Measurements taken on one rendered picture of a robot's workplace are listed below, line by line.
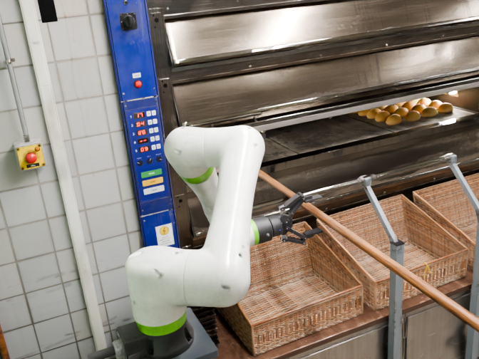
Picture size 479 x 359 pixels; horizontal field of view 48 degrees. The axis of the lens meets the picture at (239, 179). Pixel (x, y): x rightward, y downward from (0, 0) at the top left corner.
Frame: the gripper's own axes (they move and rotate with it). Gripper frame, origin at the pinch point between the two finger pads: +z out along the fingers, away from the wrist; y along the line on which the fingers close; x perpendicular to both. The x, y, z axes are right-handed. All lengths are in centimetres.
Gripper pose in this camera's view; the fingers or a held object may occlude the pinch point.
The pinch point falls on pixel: (317, 214)
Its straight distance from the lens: 197.9
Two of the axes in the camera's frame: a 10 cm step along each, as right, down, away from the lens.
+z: 9.1, -2.2, 3.5
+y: 0.8, 9.3, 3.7
